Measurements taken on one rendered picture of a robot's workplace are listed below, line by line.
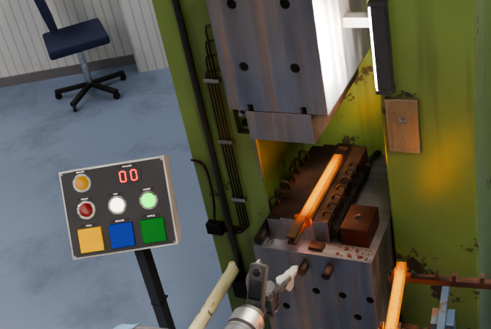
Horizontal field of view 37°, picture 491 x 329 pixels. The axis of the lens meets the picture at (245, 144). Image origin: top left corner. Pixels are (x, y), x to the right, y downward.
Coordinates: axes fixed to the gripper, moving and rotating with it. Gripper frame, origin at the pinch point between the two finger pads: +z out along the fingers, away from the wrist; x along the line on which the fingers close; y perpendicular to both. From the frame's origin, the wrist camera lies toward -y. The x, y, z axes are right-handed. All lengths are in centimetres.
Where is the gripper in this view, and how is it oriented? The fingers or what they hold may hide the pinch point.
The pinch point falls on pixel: (277, 262)
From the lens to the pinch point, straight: 206.8
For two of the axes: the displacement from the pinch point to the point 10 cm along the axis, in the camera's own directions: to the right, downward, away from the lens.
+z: 4.0, -5.3, 7.5
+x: 9.0, 0.7, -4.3
